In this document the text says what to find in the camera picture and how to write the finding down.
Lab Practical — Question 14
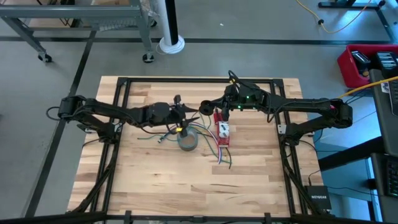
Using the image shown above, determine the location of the bundle of coloured cables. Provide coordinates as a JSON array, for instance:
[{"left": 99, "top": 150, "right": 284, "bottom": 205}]
[{"left": 161, "top": 123, "right": 223, "bottom": 165}]

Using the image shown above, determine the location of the red white blue wire bundle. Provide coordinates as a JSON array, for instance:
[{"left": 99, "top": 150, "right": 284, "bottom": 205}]
[{"left": 161, "top": 123, "right": 223, "bottom": 165}]

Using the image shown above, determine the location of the yellow extension cord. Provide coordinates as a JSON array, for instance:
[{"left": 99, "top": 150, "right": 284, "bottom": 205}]
[{"left": 295, "top": 0, "right": 374, "bottom": 35}]

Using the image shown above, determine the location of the grey metal wheeled workbench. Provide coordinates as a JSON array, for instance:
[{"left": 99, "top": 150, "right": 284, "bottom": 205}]
[{"left": 0, "top": 0, "right": 158, "bottom": 64}]

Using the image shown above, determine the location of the black labelled device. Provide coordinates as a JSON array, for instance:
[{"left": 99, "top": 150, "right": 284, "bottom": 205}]
[
  {"left": 374, "top": 51, "right": 398, "bottom": 78},
  {"left": 351, "top": 50, "right": 371, "bottom": 75}
]

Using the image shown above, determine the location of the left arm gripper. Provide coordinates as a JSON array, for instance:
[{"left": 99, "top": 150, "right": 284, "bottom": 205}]
[{"left": 169, "top": 104, "right": 201, "bottom": 138}]

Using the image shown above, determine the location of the yellow hanging cable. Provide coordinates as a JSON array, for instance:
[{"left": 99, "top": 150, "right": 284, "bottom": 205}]
[{"left": 337, "top": 75, "right": 398, "bottom": 100}]

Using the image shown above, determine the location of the grey desk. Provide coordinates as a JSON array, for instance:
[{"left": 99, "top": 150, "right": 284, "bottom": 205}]
[{"left": 368, "top": 68, "right": 398, "bottom": 224}]

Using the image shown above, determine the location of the black keyboard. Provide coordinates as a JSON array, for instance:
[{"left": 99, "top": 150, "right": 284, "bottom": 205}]
[{"left": 385, "top": 160, "right": 398, "bottom": 198}]

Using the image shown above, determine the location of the bundle of coloured wires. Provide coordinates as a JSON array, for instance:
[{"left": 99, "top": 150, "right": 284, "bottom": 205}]
[{"left": 163, "top": 126, "right": 233, "bottom": 164}]

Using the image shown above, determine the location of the white pillar with black stripe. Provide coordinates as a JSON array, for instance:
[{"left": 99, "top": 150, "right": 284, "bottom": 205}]
[{"left": 154, "top": 0, "right": 186, "bottom": 55}]

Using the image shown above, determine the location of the red plastic bin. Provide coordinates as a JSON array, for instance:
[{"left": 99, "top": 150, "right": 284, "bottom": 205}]
[{"left": 337, "top": 44, "right": 398, "bottom": 90}]

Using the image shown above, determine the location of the red tape dispenser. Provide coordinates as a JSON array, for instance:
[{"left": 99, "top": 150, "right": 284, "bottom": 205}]
[{"left": 216, "top": 120, "right": 231, "bottom": 147}]

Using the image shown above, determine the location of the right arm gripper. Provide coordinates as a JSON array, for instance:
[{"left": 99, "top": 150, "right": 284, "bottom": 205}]
[{"left": 212, "top": 83, "right": 261, "bottom": 122}]

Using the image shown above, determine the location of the dark duct tape roll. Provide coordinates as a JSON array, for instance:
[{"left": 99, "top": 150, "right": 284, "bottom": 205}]
[{"left": 176, "top": 126, "right": 199, "bottom": 152}]

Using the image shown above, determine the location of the black Netgear network switch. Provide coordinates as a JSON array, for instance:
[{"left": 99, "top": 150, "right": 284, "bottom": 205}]
[{"left": 303, "top": 185, "right": 332, "bottom": 211}]

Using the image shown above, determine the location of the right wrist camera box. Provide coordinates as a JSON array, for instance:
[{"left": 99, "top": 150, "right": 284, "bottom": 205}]
[{"left": 224, "top": 83, "right": 239, "bottom": 96}]

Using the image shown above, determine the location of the black stand base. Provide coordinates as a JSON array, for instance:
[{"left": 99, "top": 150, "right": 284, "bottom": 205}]
[{"left": 317, "top": 0, "right": 398, "bottom": 43}]

